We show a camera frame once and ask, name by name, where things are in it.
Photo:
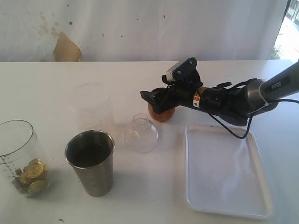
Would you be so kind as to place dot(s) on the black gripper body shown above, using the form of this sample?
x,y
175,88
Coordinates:
x,y
183,91

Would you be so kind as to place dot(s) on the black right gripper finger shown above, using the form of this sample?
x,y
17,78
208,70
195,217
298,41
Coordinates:
x,y
163,102
149,96

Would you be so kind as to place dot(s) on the brown wooden cup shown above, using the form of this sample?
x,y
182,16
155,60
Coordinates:
x,y
165,116

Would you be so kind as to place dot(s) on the stainless steel cup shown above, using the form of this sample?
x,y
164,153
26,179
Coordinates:
x,y
90,154

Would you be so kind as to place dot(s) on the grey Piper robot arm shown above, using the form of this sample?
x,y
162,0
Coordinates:
x,y
232,103

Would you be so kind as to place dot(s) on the clear dome strainer lid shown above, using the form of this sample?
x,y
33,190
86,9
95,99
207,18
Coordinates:
x,y
141,135

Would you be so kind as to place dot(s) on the clear plastic shaker cup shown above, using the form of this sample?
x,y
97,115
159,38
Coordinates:
x,y
19,145

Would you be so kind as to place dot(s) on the clear plastic container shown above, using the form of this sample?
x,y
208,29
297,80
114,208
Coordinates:
x,y
92,107

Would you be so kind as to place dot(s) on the white zip tie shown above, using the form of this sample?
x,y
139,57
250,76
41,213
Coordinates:
x,y
261,101

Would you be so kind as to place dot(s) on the white rectangular tray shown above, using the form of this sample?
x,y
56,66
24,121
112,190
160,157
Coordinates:
x,y
224,175

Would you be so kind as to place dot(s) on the white backdrop sheet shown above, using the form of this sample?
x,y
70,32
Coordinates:
x,y
140,30

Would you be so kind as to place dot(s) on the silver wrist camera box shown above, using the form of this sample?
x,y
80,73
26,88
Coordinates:
x,y
181,70

